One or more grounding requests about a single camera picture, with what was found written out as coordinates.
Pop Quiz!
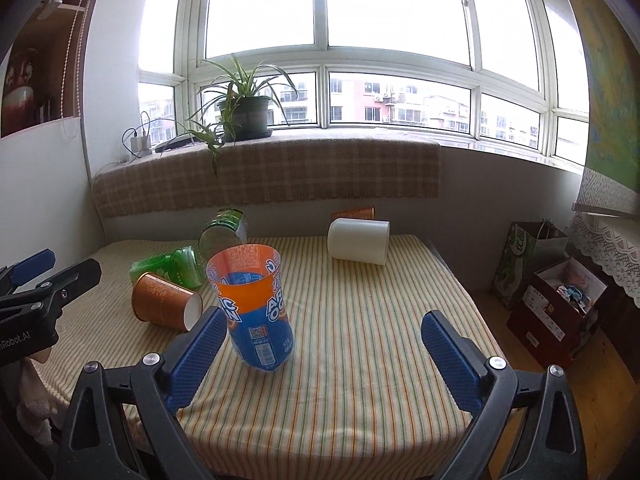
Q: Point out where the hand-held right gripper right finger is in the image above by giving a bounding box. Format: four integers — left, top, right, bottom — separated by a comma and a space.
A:
421, 310, 588, 480

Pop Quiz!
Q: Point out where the blue and orange plastic cup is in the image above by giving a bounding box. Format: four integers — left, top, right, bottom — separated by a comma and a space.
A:
206, 243, 295, 372

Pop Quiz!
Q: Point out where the brown plaid cloth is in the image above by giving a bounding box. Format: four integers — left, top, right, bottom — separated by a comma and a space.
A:
91, 127, 442, 221

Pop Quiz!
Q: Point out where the green opaque cup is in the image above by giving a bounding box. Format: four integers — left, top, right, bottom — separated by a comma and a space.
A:
129, 246, 206, 289

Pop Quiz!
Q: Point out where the beaded blind cord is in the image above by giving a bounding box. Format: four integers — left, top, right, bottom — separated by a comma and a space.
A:
59, 10, 84, 122

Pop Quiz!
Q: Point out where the orange paper cup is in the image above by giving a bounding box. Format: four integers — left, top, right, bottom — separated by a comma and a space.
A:
131, 272, 203, 332
331, 205, 376, 222

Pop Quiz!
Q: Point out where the wooden shelf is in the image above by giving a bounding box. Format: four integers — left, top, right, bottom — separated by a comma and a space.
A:
0, 0, 110, 139

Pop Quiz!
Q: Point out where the black flat device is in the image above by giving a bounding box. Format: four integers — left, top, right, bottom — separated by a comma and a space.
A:
155, 133, 196, 154

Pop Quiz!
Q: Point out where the white cable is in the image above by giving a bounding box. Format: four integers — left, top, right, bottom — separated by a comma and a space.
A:
118, 111, 152, 165

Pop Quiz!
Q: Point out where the white cup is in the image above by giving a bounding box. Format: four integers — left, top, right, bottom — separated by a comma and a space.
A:
327, 218, 391, 266

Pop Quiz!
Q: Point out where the green transparent plastic cup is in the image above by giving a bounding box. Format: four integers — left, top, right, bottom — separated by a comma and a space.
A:
199, 208, 248, 266

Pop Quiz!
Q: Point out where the white window frame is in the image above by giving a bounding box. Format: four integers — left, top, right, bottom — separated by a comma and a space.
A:
136, 0, 592, 171

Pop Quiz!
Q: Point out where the beige cloth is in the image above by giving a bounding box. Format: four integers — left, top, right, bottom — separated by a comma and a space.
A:
16, 354, 60, 447

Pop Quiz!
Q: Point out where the green paper bag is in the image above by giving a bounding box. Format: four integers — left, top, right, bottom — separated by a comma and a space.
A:
495, 220, 569, 310

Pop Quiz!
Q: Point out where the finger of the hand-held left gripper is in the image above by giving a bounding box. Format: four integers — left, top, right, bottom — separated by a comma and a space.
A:
0, 249, 57, 295
0, 259, 102, 313

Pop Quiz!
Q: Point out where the potted spider plant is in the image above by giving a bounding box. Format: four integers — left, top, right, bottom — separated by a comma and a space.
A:
175, 55, 301, 177

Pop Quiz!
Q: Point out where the red jar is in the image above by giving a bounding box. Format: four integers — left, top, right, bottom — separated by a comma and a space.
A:
2, 49, 40, 131

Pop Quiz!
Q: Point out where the striped tablecloth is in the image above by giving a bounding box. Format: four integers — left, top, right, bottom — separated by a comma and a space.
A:
30, 234, 503, 477

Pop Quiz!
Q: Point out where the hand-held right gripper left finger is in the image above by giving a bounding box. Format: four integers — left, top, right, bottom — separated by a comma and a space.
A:
52, 305, 228, 480

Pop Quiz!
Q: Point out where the dark red cardboard box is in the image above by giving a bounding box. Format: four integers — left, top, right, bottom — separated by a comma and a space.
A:
506, 256, 608, 370

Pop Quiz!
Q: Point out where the white lace cloth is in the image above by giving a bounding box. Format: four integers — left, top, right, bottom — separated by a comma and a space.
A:
567, 165, 640, 308

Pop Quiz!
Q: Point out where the wall map scroll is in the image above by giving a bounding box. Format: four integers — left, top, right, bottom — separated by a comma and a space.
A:
550, 0, 640, 218

